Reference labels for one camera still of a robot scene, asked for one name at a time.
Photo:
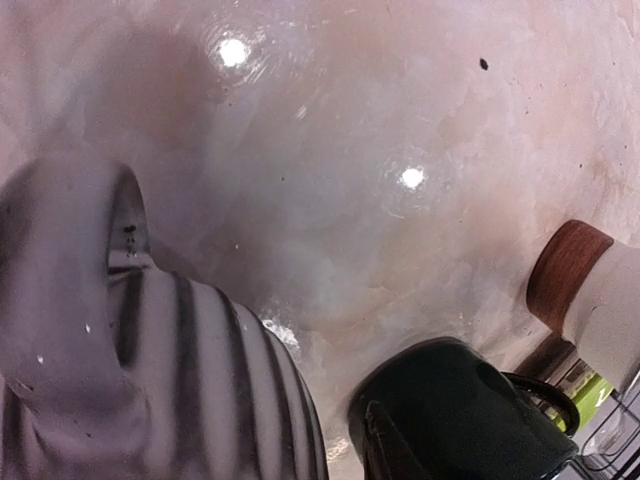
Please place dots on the lime green plate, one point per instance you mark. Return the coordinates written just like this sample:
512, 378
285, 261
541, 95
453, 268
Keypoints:
588, 392

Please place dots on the striped black white cup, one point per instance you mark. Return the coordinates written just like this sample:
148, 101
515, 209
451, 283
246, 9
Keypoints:
112, 368

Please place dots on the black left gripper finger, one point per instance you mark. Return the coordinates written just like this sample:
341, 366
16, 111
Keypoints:
385, 455

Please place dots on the dark green mug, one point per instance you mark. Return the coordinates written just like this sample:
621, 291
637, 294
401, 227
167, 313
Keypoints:
461, 418

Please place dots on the brown white small bowl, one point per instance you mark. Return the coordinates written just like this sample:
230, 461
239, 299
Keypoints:
585, 287

